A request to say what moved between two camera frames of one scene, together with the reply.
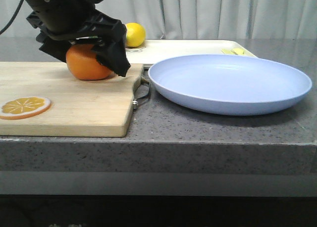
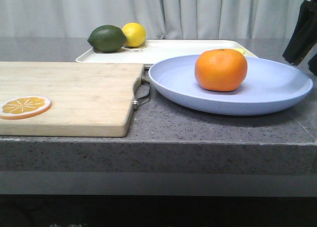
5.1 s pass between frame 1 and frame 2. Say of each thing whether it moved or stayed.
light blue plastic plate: stayed
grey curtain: stayed
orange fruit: moved
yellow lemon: stayed
